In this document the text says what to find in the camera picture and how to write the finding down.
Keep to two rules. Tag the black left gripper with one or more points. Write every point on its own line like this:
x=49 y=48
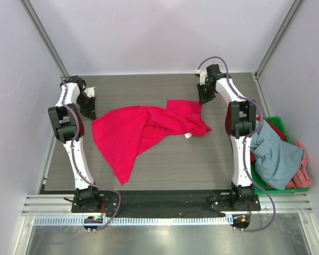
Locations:
x=87 y=109

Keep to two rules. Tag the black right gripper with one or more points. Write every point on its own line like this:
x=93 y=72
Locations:
x=204 y=92

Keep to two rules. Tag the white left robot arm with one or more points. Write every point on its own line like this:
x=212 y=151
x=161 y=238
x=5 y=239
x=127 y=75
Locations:
x=76 y=100

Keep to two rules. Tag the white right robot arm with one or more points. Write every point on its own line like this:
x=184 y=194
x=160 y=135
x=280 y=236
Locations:
x=240 y=124

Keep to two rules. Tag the dark red t-shirt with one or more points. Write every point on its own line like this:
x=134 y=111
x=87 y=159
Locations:
x=268 y=135

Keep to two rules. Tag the light blue t-shirt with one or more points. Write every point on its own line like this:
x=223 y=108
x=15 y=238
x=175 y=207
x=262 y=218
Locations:
x=278 y=164

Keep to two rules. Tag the green plastic bin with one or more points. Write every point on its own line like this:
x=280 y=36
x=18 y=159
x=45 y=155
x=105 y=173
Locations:
x=280 y=164

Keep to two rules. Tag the pink t-shirt in bin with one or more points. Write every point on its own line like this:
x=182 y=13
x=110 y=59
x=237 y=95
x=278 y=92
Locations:
x=301 y=179

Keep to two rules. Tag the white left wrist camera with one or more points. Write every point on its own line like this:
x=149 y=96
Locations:
x=90 y=92

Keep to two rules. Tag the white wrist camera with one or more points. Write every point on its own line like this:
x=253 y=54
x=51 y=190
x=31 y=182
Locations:
x=90 y=92
x=202 y=75

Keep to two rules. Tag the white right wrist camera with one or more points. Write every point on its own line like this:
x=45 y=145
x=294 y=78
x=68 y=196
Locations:
x=202 y=75

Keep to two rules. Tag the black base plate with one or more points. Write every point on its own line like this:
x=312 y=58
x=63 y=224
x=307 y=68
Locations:
x=169 y=201

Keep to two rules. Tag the left aluminium corner post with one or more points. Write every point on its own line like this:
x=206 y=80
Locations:
x=32 y=14

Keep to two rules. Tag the aluminium corner post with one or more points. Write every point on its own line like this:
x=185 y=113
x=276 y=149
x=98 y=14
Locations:
x=290 y=15
x=32 y=14

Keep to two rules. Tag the white slotted cable duct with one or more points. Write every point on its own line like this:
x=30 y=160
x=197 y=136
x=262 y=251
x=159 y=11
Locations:
x=94 y=221

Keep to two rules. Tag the right aluminium corner post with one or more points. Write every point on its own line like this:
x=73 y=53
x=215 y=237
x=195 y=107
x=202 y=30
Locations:
x=290 y=15

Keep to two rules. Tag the aluminium frame rail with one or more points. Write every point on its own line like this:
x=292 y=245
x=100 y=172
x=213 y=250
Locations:
x=56 y=204

